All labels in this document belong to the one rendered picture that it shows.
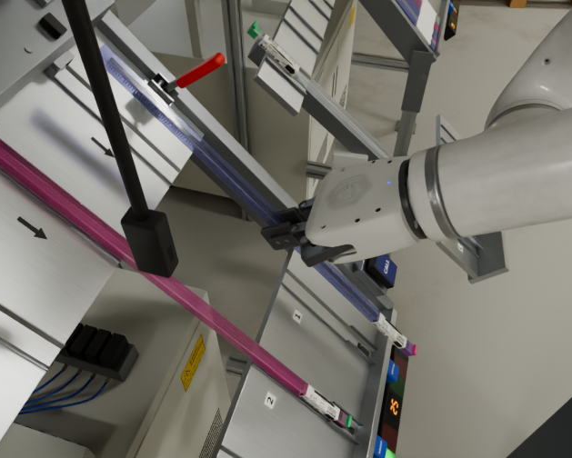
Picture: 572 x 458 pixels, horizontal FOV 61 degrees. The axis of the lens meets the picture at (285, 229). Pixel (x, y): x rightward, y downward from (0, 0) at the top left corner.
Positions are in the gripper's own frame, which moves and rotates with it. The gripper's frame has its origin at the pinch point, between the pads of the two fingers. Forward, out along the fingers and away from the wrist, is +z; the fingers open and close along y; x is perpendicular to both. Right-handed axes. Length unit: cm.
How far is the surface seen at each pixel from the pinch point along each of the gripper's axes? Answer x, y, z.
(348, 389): 23.0, 6.6, 2.4
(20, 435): 6.9, 22.4, 41.5
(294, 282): 9.1, -0.4, 4.7
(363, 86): 71, -185, 64
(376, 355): 26.0, -0.1, 1.1
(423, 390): 97, -33, 25
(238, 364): 45, -11, 46
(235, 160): -5.8, -7.9, 6.6
